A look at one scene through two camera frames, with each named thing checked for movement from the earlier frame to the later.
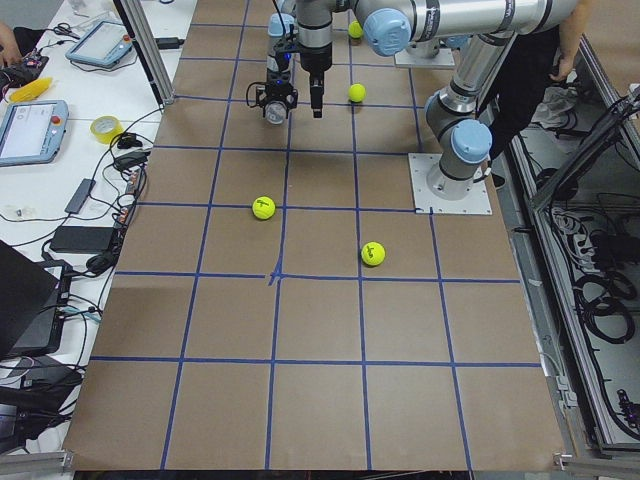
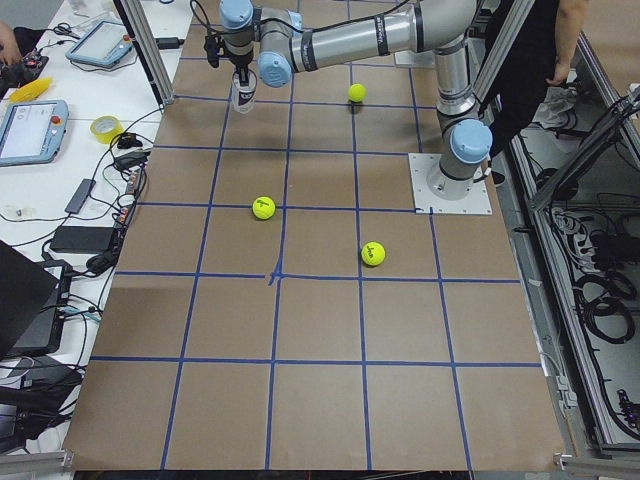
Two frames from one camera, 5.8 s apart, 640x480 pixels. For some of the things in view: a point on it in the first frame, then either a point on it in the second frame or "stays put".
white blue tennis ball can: [276, 112] -> [244, 96]
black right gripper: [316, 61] -> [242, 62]
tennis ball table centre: [356, 92] stays put
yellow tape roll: [106, 128] stays put
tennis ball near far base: [373, 253] stays put
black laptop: [32, 303] stays put
